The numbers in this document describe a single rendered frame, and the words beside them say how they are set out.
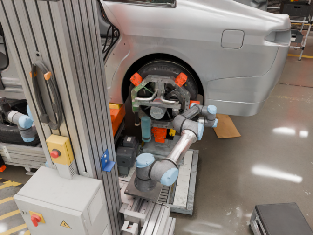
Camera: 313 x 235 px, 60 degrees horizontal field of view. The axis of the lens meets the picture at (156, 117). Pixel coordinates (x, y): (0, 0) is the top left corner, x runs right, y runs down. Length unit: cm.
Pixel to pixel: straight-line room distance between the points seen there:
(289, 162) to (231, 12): 190
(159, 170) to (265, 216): 109
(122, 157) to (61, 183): 137
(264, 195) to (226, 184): 38
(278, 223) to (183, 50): 156
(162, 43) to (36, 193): 155
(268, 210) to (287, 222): 15
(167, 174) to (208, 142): 189
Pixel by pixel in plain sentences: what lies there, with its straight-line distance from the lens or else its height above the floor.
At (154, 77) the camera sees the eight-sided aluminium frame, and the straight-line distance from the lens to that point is 241.
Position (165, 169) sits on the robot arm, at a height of 104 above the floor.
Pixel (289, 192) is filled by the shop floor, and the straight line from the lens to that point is 315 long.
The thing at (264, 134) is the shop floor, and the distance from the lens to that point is 377.
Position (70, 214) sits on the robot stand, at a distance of 127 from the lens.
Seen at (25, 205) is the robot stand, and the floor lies 120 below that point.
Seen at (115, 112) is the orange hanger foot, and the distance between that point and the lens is 277.
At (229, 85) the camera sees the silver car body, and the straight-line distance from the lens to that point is 249.
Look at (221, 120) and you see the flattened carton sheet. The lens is 385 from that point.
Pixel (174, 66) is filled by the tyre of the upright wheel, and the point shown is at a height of 116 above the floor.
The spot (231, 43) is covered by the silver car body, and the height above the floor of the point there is 144.
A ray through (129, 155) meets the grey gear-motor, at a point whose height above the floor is 40.
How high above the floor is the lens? 222
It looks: 35 degrees down
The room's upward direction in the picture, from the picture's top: 1 degrees counter-clockwise
